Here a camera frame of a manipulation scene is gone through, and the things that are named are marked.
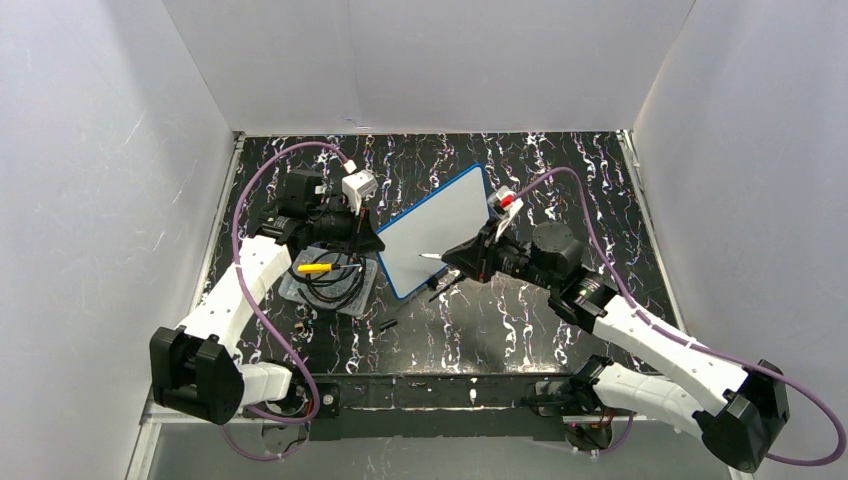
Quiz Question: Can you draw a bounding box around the blue framed whiteboard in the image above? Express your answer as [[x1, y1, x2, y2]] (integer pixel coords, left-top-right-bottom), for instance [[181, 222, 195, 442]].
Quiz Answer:
[[377, 165, 489, 300]]

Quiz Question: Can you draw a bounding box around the yellow handled screwdriver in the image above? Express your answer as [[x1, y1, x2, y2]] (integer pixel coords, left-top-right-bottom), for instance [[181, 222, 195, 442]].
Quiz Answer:
[[296, 263, 362, 275]]

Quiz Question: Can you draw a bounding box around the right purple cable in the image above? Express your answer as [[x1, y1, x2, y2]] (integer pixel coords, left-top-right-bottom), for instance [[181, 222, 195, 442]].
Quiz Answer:
[[510, 166, 848, 468]]

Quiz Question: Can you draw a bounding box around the black marker cap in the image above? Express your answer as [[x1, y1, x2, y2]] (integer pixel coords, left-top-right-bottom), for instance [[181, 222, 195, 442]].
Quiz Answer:
[[379, 319, 398, 332]]

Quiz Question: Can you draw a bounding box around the orange handled screwdriver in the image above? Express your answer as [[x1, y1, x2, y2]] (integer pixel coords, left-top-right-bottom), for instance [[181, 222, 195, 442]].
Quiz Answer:
[[426, 272, 466, 302]]

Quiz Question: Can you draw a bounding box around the clear plastic box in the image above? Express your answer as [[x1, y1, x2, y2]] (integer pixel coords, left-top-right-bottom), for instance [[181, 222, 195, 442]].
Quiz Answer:
[[278, 246, 378, 317]]

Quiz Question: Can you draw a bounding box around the coiled black cable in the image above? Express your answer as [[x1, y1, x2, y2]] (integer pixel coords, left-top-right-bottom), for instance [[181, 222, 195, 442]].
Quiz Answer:
[[285, 238, 368, 311]]

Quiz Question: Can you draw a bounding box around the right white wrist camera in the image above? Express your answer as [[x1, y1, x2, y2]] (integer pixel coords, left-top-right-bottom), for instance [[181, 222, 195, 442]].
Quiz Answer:
[[487, 186, 524, 241]]

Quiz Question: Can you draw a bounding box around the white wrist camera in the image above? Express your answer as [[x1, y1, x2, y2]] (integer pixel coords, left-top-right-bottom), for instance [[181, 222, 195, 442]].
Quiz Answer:
[[487, 186, 524, 241], [341, 170, 378, 214]]

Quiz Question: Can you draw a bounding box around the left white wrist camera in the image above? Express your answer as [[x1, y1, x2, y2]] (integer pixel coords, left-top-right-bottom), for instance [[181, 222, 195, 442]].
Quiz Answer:
[[341, 170, 378, 214]]

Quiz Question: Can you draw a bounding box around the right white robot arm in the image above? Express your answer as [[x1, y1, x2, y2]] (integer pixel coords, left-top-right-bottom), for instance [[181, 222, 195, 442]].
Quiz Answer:
[[440, 220, 789, 473]]

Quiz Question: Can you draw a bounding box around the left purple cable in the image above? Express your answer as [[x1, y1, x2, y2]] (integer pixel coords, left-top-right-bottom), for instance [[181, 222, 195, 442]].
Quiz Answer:
[[218, 140, 359, 462]]

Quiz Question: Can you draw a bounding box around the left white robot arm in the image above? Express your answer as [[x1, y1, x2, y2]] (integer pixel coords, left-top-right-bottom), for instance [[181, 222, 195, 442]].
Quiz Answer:
[[149, 170, 385, 425]]

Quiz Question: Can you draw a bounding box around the purple cable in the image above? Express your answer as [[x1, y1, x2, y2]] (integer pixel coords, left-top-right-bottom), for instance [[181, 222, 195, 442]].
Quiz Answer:
[[218, 140, 359, 462], [510, 166, 848, 468]]

